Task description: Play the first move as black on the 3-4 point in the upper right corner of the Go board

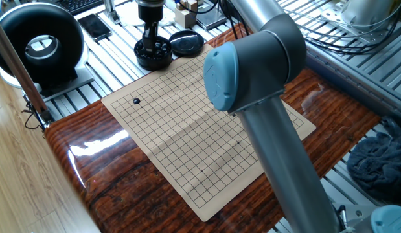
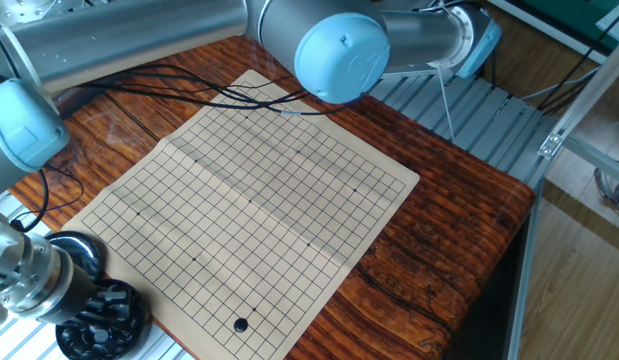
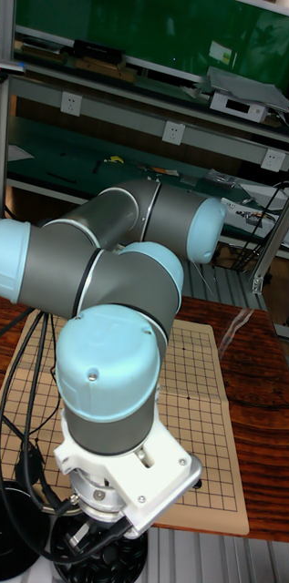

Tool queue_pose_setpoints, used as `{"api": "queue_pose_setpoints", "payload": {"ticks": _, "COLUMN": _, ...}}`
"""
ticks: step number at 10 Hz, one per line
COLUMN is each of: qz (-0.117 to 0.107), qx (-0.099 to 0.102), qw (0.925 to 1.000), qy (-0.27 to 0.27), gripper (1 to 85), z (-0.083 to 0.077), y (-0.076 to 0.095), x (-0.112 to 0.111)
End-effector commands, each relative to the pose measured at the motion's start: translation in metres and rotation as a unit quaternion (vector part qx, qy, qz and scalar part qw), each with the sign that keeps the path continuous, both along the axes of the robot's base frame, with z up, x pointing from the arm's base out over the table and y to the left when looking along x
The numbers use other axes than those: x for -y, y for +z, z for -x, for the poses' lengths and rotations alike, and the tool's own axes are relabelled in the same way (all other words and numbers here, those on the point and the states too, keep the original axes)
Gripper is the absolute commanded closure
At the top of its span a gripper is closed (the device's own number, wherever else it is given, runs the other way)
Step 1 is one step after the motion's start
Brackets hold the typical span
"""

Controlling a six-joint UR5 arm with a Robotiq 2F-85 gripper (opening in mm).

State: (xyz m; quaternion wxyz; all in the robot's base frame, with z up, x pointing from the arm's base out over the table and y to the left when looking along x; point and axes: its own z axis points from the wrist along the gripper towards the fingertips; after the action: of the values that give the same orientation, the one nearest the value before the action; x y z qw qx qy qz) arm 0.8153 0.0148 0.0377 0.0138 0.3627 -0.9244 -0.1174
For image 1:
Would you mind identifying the black ring-shaped device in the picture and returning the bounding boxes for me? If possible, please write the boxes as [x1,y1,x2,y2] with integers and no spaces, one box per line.
[0,2,96,103]

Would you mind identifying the dark blue towel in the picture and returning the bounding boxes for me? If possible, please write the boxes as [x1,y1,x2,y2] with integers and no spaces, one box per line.
[346,115,401,204]

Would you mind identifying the wooden block puzzle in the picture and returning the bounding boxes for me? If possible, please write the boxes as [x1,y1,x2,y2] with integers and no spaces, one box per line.
[173,0,199,29]

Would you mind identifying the white crumpled cloth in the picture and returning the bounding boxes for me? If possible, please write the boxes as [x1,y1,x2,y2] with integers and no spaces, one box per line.
[115,1,176,28]

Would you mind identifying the beige Go board mat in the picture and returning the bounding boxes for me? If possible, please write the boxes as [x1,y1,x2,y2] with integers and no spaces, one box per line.
[101,44,317,223]

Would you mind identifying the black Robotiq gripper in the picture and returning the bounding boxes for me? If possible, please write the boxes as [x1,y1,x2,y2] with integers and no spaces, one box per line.
[137,3,165,53]

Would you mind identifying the black smartphone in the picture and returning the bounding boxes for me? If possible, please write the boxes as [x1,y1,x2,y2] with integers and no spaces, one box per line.
[77,13,113,42]

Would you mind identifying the aluminium frame rail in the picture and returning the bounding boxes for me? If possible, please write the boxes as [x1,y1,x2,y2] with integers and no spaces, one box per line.
[305,45,401,121]

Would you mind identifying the aluminium upright post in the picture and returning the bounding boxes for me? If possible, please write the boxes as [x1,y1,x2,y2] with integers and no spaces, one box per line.
[102,0,121,25]

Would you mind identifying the grey rounded device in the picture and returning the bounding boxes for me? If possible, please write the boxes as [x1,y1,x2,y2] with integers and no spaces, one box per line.
[341,0,396,23]

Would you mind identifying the brown wooden pole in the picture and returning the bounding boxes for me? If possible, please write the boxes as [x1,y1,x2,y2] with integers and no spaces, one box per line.
[0,12,54,124]

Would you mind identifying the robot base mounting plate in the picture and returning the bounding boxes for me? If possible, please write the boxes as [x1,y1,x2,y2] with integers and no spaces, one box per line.
[332,202,373,233]

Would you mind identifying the black bowl lid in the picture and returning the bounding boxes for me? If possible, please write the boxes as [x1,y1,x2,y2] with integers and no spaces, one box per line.
[169,30,205,58]

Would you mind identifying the grey flat scale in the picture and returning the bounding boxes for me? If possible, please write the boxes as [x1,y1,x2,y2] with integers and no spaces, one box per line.
[196,3,228,31]

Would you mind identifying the perforated aluminium plate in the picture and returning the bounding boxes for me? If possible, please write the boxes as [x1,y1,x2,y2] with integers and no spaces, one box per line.
[319,1,401,45]

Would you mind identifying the looped black cable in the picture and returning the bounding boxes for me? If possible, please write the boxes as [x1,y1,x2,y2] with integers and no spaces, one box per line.
[297,9,401,56]

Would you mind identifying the thin black wire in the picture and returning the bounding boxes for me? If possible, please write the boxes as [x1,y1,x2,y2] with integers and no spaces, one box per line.
[20,100,47,131]

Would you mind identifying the black keyboard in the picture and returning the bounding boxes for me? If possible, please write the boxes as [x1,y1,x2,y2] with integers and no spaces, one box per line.
[53,0,104,16]

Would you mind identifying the black bowl of stones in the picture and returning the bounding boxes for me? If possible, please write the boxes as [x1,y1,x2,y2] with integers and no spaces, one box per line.
[133,35,174,72]

